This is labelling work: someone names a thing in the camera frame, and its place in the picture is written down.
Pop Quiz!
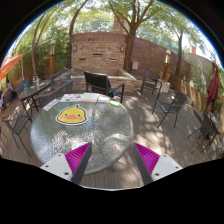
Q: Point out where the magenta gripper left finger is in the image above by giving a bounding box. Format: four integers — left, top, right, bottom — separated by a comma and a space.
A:
41, 142, 92, 185

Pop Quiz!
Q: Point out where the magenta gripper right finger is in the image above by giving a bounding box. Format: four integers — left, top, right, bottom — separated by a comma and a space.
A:
133, 143, 182, 185

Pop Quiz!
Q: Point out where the yellow duck mouse pad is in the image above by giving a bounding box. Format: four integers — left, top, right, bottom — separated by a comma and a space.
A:
56, 104, 88, 126

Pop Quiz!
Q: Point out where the round glass patio table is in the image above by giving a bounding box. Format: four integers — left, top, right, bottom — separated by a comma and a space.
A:
31, 99, 133, 174

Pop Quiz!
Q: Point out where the white keyboard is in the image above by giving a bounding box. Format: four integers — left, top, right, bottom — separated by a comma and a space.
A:
43, 99, 60, 111

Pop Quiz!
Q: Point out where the black chair far right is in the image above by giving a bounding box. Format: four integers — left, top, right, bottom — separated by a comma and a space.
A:
193, 113, 222, 152

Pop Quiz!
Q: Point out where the grey chair left foreground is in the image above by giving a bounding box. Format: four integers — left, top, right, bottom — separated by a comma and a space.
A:
1, 110, 31, 155

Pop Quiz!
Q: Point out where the grey mesh chair right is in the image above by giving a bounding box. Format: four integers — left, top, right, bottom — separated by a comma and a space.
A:
154, 91, 187, 125

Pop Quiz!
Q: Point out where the black patio armchair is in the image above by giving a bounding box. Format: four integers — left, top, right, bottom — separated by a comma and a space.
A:
84, 71, 125, 101

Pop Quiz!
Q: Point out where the black metal chair background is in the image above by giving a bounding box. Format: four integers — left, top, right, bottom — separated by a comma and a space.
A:
140, 70, 162, 94

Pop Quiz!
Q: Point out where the folded maroon umbrella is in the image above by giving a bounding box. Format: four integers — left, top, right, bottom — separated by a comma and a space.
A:
207, 62, 218, 108

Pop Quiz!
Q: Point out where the brick outdoor fireplace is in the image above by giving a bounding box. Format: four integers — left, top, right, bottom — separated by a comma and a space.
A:
68, 31, 138, 93

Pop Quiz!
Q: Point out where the orange patio umbrella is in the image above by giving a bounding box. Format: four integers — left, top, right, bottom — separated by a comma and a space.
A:
0, 54, 23, 82

